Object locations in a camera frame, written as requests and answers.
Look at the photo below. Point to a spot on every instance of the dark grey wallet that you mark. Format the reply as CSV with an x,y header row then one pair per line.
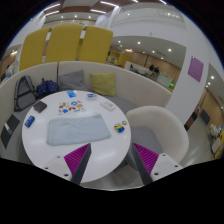
x,y
40,106

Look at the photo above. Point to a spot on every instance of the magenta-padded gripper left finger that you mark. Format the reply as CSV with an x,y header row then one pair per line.
x,y
77,158

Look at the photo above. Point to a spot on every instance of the ceiling light strips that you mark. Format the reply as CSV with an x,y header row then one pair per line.
x,y
98,11

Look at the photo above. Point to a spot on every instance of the yellow and blue toy figure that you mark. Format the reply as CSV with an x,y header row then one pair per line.
x,y
119,128

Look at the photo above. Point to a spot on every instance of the yellow acoustic panel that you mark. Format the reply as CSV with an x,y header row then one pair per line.
x,y
63,42
96,45
33,48

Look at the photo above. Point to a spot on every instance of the flat white box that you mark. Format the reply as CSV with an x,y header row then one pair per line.
x,y
108,105

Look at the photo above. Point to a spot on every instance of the grey backpack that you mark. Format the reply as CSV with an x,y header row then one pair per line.
x,y
24,93

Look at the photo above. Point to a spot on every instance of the light blue towel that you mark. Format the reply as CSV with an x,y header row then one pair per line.
x,y
78,130

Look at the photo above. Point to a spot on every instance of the white armchair with grey seat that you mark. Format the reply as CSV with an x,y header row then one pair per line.
x,y
156,120

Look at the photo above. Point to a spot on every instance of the yellow-green cushion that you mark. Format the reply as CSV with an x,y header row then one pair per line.
x,y
103,84

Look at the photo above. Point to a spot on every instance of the colourful sticker sheet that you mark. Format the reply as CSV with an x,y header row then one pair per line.
x,y
71,107

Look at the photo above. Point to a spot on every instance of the grey cushion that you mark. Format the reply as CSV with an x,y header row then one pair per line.
x,y
71,81

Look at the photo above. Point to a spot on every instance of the dark flat laptop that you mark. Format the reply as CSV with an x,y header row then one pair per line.
x,y
9,131

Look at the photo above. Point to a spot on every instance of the curved white sofa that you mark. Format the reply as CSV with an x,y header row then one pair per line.
x,y
140,88

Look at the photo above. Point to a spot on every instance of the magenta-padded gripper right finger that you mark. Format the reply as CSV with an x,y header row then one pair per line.
x,y
146,158

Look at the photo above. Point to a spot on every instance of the blue card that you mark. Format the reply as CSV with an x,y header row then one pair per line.
x,y
71,94

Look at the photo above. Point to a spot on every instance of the person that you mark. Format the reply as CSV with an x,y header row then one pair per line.
x,y
156,70

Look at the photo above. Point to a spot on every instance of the small blue box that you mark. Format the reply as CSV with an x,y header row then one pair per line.
x,y
29,121

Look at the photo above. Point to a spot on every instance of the pink wall poster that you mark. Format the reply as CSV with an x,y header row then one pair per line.
x,y
195,68

